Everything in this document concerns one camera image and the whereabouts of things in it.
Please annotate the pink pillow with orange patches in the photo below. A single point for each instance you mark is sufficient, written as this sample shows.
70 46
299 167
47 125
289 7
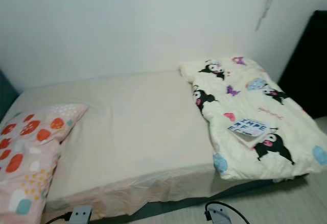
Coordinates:
30 152

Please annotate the cream cartoon print quilt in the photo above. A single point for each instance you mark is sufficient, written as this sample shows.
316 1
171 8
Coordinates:
250 104

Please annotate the blue white printed leaflet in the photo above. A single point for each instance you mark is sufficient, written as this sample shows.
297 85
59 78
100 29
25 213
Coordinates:
249 127

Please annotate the beige sheeted mattress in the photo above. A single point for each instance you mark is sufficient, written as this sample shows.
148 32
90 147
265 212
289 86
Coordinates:
133 119

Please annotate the tall black wardrobe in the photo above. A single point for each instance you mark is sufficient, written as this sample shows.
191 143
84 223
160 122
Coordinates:
306 63

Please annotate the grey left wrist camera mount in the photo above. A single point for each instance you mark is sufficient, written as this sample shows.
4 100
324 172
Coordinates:
80 215

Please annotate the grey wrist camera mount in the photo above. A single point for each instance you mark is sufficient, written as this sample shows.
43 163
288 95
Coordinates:
216 215
80 215

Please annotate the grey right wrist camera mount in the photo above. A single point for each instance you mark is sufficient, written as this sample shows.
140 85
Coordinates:
216 215

